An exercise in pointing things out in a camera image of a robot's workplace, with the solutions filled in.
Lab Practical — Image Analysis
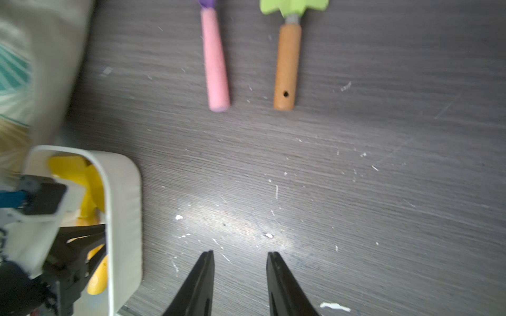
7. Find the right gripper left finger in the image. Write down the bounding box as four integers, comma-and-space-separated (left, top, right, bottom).
163, 250, 215, 316

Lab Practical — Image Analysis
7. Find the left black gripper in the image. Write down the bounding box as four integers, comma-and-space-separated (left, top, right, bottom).
1, 224, 106, 315

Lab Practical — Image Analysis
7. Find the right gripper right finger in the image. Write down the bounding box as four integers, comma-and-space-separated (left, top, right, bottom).
266, 251, 320, 316

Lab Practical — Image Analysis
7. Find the yellow shovel blue tip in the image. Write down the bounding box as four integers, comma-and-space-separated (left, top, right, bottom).
47, 155, 105, 226

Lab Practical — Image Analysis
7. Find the white storage box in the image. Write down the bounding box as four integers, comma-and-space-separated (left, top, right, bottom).
25, 146, 142, 315

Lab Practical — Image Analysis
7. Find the purple shovel pink handle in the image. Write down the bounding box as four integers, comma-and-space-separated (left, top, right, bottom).
198, 0, 231, 113

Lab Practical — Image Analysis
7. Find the green shovel wooden handle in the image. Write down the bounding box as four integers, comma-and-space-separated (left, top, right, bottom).
260, 0, 329, 111

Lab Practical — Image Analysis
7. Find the patterned teal yellow pillow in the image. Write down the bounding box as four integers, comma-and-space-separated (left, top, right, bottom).
1, 1, 96, 188

